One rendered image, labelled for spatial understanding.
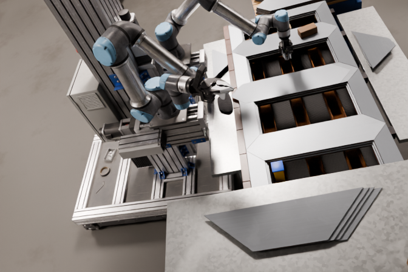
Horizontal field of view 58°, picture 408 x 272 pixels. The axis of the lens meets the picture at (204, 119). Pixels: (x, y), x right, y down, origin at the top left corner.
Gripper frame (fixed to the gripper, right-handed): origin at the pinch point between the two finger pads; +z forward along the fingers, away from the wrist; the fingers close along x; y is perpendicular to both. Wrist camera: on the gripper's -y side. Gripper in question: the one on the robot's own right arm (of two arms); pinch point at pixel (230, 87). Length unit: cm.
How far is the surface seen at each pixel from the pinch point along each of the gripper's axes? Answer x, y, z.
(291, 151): -24, 58, 15
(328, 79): -79, 51, 20
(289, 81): -74, 52, -2
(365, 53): -113, 52, 35
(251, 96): -57, 54, -22
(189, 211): 35, 46, -12
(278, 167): -9, 56, 13
